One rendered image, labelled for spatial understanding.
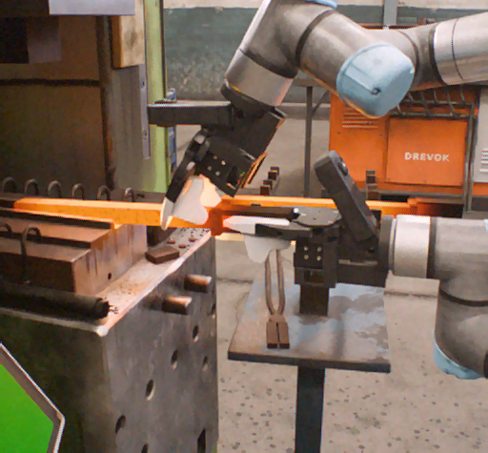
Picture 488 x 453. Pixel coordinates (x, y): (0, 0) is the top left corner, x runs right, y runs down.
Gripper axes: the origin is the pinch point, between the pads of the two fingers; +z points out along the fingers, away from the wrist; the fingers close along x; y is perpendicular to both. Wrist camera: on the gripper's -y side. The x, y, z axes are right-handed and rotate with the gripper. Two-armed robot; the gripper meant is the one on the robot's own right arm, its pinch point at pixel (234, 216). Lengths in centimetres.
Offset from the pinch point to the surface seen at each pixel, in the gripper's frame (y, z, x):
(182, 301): 13.6, 8.4, 0.2
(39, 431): 2.2, 0.6, -41.8
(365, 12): -27, 72, 754
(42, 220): 2.2, 28.3, -2.5
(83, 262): 4.5, 17.2, -9.8
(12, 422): 0.1, 1.0, -43.7
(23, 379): 0.6, 3.9, -38.7
